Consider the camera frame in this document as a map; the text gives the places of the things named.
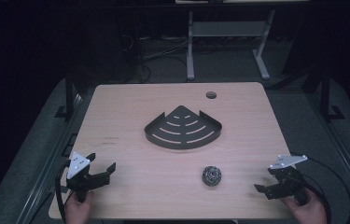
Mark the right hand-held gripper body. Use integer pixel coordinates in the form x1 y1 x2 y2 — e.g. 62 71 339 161
267 154 309 206

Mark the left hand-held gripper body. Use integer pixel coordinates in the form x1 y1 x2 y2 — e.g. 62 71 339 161
65 151 102 203

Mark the steel wool scrubber ball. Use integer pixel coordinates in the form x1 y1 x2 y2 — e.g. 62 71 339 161
202 165 223 188

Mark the black metal corner shelf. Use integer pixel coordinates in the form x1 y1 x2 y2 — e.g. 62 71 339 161
144 105 223 150

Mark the person's left hand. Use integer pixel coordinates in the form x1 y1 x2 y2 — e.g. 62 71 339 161
63 190 95 224

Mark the person's right hand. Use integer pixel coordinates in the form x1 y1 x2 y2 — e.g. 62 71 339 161
281 188 329 224

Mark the grey metal stand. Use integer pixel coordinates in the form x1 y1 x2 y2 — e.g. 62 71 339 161
186 8 277 81

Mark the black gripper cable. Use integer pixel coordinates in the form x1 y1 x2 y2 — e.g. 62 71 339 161
288 151 350 224
54 160 72 222

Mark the aluminium frame rail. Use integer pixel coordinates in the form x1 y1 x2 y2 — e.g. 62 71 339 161
16 90 87 224
305 91 350 217

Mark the black metal post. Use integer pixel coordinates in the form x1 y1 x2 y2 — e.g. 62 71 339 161
319 63 345 123
54 64 77 119

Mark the bundle of floor cables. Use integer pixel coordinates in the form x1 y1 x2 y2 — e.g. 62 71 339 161
120 32 192 84

